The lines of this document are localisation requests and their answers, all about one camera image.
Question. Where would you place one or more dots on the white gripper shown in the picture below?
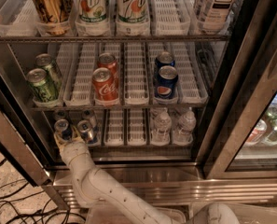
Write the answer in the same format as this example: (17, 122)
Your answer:
(69, 150)

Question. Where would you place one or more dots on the redbull can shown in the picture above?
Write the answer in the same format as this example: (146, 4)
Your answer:
(90, 116)
(59, 114)
(63, 130)
(86, 131)

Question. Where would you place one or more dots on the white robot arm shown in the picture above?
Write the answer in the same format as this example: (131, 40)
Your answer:
(91, 184)

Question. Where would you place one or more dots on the front green soda can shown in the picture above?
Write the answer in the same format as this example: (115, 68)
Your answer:
(41, 84)

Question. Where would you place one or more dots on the green soda can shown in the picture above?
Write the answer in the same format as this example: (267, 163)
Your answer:
(41, 84)
(48, 63)

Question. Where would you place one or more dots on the front coca cola can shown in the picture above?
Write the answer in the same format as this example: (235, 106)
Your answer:
(104, 84)

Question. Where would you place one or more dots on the coca cola can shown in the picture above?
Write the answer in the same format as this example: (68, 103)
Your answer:
(109, 61)
(104, 84)

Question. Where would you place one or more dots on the rear green soda can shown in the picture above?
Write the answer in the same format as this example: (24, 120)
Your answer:
(48, 63)

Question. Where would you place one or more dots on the rear coca cola can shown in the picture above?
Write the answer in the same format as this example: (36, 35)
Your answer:
(109, 61)

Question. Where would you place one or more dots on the front pepsi can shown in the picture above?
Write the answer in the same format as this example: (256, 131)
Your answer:
(167, 78)

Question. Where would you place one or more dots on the pepsi can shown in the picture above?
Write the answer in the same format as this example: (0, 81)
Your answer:
(167, 78)
(164, 58)

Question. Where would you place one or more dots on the rear pepsi can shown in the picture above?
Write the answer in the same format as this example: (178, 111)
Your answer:
(164, 58)

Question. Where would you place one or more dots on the gold tall drink can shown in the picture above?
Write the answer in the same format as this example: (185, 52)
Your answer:
(53, 13)

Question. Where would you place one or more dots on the red can behind glass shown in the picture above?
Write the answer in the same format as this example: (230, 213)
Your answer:
(257, 133)

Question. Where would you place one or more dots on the left clear plastic bin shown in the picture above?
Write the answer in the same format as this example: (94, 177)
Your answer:
(106, 214)

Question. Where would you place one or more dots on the clear plastic bin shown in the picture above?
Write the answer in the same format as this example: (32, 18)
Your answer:
(262, 213)
(106, 214)

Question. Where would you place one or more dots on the left water bottle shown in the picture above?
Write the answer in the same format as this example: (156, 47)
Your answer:
(162, 126)

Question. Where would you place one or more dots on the water bottle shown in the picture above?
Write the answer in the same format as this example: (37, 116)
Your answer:
(183, 132)
(162, 126)

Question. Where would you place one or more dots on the right water bottle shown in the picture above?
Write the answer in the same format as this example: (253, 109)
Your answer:
(183, 132)

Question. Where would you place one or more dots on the right clear plastic bin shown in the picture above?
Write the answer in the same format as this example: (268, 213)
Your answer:
(262, 213)

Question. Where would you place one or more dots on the teas tea bottle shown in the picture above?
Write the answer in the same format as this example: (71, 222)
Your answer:
(212, 15)

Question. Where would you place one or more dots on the green bottle behind glass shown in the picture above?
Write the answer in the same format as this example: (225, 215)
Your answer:
(270, 137)

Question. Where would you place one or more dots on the middle wire shelf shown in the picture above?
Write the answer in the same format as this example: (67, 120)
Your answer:
(101, 107)

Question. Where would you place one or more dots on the wire shelf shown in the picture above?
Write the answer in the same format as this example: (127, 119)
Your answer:
(101, 107)
(112, 39)

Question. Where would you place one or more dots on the top wire shelf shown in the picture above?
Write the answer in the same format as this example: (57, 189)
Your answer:
(112, 39)

